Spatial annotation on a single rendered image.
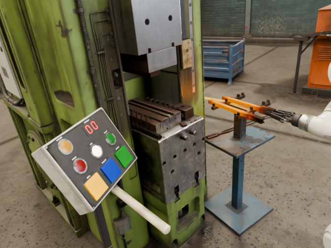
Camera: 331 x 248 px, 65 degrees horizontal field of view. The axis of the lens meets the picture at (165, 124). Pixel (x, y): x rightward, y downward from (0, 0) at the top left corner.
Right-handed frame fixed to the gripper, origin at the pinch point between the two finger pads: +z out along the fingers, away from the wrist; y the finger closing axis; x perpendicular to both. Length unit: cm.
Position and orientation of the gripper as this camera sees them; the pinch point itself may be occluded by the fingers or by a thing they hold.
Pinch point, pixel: (268, 111)
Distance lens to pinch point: 168.7
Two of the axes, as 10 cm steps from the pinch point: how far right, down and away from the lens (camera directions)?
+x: -0.9, -8.9, -4.4
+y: 8.0, -3.2, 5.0
